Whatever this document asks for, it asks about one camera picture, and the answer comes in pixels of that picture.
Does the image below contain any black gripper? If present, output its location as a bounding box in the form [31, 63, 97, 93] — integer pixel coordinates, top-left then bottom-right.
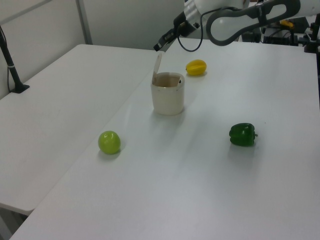
[153, 11, 189, 52]

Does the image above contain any black clamp mount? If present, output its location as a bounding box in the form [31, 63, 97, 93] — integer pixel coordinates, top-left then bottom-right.
[303, 21, 320, 54]

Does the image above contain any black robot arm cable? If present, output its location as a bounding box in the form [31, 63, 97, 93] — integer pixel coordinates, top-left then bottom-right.
[176, 6, 237, 53]

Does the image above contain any black cable along pole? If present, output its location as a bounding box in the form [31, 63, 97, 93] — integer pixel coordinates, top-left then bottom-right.
[6, 65, 12, 92]

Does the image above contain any grey metal frame post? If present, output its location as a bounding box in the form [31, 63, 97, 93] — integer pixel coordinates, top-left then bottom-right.
[75, 0, 94, 46]

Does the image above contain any black electronics box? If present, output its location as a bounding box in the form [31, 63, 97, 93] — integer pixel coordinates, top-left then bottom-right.
[261, 24, 305, 47]

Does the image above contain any light green toy apple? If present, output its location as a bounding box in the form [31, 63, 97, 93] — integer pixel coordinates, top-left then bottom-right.
[97, 130, 122, 155]

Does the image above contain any yellow toy starfruit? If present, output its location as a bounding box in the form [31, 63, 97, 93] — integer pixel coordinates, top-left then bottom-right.
[185, 59, 208, 77]

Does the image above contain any wooden spatula in cup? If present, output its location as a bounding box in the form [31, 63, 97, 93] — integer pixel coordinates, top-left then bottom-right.
[152, 51, 165, 85]

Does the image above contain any cream ceramic cup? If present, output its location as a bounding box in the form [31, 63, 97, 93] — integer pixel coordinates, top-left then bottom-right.
[150, 71, 186, 116]

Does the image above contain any black pole with base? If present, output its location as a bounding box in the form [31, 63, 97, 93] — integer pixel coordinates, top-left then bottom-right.
[0, 24, 30, 95]

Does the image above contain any dark green toy bell pepper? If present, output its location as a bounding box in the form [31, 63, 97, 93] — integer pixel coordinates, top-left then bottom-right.
[228, 122, 260, 148]

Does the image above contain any yellow black tool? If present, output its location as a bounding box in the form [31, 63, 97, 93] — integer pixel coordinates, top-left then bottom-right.
[279, 19, 295, 29]

